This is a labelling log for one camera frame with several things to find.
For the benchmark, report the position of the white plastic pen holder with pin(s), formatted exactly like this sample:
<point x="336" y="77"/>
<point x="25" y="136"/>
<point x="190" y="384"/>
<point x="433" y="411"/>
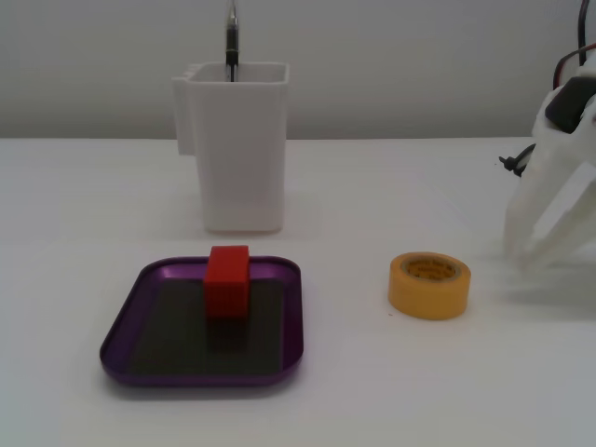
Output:
<point x="237" y="163"/>

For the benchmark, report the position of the red rectangular block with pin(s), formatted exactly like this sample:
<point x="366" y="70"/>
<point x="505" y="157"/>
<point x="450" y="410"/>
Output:
<point x="226" y="293"/>

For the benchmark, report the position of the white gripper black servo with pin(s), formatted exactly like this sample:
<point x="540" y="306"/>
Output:
<point x="561" y="186"/>

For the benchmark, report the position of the yellow tape roll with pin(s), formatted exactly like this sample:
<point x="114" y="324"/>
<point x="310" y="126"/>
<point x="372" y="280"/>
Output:
<point x="419" y="302"/>

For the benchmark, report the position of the black clear ballpoint pen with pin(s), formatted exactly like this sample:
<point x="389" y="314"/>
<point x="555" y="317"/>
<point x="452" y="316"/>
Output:
<point x="232" y="42"/>

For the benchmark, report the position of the purple metal tray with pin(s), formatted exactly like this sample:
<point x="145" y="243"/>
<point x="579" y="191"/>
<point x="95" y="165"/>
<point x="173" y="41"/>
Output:
<point x="163" y="326"/>

